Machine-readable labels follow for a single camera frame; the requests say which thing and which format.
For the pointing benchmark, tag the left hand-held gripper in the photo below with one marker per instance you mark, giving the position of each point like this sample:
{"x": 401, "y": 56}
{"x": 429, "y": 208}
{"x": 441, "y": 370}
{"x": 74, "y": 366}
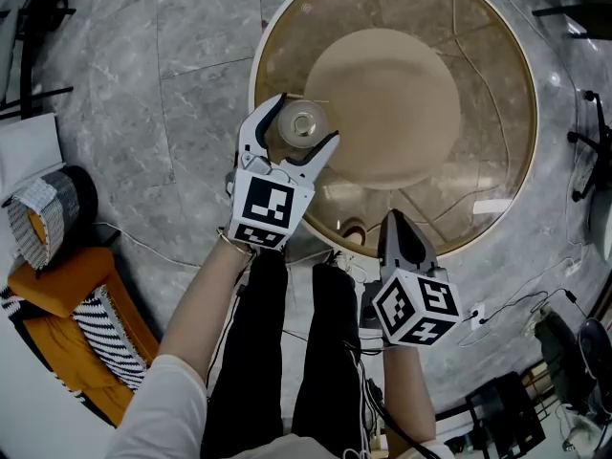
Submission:
{"x": 268, "y": 208}

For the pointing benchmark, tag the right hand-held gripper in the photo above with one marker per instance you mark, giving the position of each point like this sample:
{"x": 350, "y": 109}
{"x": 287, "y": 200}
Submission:
{"x": 416, "y": 309}

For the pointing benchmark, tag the clear plastic bottle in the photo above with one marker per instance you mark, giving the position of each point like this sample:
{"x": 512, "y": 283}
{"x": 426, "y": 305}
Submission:
{"x": 302, "y": 123}

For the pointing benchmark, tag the person's right forearm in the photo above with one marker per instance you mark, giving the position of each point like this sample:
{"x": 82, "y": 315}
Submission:
{"x": 406, "y": 390}

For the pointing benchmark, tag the person's left forearm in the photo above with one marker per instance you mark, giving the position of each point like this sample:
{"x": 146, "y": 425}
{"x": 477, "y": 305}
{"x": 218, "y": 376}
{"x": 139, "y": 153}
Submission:
{"x": 201, "y": 313}

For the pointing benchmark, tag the white power strip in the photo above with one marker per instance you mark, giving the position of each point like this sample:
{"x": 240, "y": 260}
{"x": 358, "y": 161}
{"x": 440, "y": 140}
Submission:
{"x": 477, "y": 316}

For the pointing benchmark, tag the person's right leg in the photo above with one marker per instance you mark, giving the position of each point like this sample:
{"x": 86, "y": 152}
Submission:
{"x": 330, "y": 352}

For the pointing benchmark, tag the person's leg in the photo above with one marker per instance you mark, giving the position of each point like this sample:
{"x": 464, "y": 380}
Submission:
{"x": 253, "y": 352}
{"x": 330, "y": 352}

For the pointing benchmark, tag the large beige round tub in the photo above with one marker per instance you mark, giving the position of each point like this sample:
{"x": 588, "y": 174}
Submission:
{"x": 487, "y": 113}

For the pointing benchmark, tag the person's left leg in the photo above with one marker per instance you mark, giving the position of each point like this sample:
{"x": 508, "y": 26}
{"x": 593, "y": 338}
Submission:
{"x": 253, "y": 352}

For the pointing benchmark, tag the black metal rack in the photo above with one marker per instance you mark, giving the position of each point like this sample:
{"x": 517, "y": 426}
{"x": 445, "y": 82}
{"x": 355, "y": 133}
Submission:
{"x": 507, "y": 414}

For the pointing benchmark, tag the black office chair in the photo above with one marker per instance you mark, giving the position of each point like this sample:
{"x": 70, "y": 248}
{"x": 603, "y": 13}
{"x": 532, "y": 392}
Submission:
{"x": 593, "y": 146}

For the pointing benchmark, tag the black round device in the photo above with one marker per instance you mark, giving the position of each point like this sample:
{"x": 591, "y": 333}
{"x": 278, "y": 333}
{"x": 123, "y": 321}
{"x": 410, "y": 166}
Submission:
{"x": 597, "y": 347}

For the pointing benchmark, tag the woven grey basket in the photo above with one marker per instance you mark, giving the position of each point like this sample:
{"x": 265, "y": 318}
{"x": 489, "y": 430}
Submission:
{"x": 57, "y": 203}

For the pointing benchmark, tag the orange sofa seat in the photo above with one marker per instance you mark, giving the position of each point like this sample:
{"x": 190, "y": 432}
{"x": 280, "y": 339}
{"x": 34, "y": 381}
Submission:
{"x": 72, "y": 280}

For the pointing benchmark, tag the black white striped blanket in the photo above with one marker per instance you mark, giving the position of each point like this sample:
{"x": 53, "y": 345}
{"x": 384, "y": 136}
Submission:
{"x": 112, "y": 337}

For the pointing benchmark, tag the white rectangular box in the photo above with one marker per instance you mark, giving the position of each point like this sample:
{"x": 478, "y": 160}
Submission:
{"x": 28, "y": 151}

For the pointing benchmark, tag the orange pillow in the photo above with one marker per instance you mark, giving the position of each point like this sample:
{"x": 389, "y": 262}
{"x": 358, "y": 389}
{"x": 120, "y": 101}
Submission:
{"x": 37, "y": 227}

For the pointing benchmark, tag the person's white shirt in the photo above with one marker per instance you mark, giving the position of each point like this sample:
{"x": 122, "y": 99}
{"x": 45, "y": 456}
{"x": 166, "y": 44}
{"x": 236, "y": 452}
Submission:
{"x": 158, "y": 414}

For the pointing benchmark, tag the grey chair black frame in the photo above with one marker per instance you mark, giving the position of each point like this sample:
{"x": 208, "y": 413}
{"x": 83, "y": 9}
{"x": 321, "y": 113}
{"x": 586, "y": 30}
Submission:
{"x": 28, "y": 41}

